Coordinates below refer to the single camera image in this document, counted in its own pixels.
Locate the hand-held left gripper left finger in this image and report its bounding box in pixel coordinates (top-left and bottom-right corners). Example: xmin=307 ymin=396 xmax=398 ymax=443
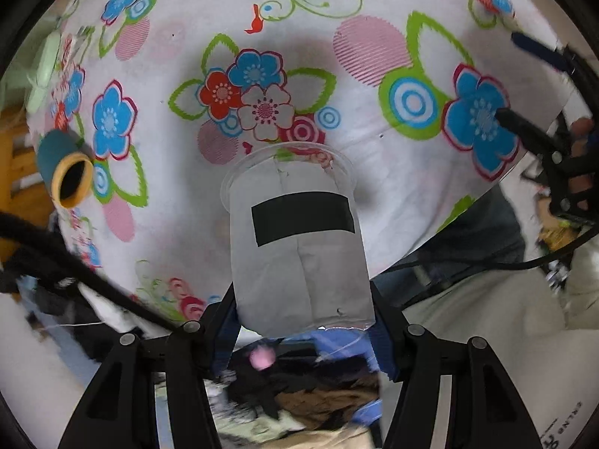
xmin=58 ymin=284 xmax=241 ymax=449

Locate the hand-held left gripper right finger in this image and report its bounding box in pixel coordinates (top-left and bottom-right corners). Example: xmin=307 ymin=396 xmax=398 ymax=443
xmin=369 ymin=280 xmax=549 ymax=449

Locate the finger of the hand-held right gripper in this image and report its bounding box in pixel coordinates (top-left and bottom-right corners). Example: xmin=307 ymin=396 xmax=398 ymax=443
xmin=495 ymin=108 xmax=565 ymax=160
xmin=511 ymin=32 xmax=571 ymax=74

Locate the clear cup with black label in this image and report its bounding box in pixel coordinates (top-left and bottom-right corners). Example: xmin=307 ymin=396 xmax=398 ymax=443
xmin=220 ymin=141 xmax=375 ymax=338

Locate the person's right hand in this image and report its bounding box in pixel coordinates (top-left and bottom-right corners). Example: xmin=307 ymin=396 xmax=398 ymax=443
xmin=569 ymin=117 xmax=599 ymax=159

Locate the small pink object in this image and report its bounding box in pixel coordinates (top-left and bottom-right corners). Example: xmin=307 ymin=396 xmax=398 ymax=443
xmin=249 ymin=345 xmax=277 ymax=370

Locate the teal tube with yellow rim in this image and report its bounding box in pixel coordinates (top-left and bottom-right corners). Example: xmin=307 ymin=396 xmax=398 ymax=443
xmin=37 ymin=129 xmax=95 ymax=210

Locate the floral printed tablecloth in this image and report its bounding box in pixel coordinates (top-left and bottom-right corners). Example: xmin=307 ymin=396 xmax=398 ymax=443
xmin=25 ymin=0 xmax=571 ymax=334

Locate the wooden furniture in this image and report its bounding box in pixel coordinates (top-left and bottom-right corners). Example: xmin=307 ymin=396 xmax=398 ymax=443
xmin=0 ymin=119 xmax=50 ymax=218

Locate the light green cloth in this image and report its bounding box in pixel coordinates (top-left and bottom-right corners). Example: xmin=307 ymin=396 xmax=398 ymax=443
xmin=25 ymin=32 xmax=64 ymax=114

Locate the thin black cable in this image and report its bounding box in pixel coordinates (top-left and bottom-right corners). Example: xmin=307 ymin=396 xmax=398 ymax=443
xmin=374 ymin=222 xmax=599 ymax=312

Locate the thick black cable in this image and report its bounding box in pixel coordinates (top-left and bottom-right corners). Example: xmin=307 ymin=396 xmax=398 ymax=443
xmin=0 ymin=212 xmax=189 ymax=334

